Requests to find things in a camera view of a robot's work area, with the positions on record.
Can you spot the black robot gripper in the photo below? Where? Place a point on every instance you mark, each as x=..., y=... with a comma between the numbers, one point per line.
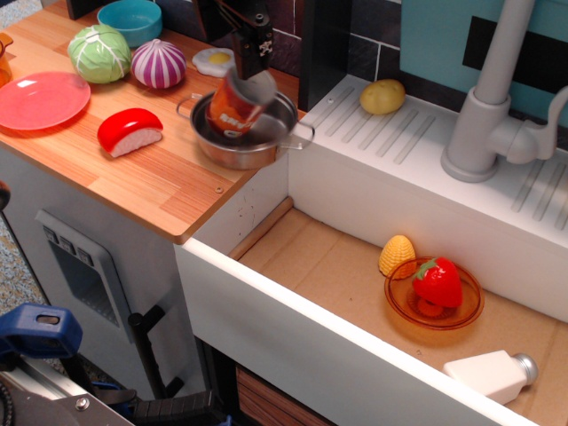
x=249, y=25

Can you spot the orange beans can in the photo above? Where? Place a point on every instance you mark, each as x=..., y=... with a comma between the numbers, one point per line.
x=238, y=103

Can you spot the stainless steel pot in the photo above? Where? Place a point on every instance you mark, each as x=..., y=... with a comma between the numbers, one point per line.
x=277, y=129

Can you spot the toy fried egg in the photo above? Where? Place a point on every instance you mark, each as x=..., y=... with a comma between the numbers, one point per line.
x=214, y=61

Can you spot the purple striped toy onion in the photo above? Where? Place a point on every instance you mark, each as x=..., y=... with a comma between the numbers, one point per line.
x=158, y=64

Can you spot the teal plastic bowl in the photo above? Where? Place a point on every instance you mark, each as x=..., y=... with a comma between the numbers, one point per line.
x=139, y=21

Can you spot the yellow toy potato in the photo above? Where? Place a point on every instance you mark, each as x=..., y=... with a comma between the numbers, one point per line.
x=383, y=96

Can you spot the green toy cabbage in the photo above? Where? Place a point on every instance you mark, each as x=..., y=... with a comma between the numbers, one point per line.
x=100, y=54

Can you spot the red white toy sushi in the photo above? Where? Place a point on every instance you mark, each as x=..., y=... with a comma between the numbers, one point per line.
x=129, y=130

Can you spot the pink plastic plate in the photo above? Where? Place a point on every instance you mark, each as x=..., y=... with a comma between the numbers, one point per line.
x=42, y=100

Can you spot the grey toy faucet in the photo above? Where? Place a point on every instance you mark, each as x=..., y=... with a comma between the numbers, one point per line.
x=484, y=129

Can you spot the orange transparent cup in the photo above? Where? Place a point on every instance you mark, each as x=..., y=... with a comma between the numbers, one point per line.
x=5, y=69

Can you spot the white toy sink basin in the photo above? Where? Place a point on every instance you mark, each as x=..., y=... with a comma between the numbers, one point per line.
x=282, y=276

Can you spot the yellow toy corn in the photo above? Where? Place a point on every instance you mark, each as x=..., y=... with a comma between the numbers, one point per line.
x=397, y=259

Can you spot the grey oven control panel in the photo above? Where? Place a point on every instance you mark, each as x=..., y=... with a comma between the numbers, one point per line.
x=91, y=286

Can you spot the orange transparent bowl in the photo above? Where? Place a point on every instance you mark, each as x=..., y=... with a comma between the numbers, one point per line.
x=408, y=305

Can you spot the red toy strawberry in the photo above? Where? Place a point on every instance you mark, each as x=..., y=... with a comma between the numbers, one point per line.
x=438, y=282

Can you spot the blue clamp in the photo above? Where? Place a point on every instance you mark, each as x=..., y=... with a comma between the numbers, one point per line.
x=40, y=332

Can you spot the white salt shaker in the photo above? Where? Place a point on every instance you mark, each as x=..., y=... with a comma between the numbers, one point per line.
x=497, y=375

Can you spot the black oven door handle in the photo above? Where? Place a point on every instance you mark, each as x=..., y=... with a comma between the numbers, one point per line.
x=140, y=326

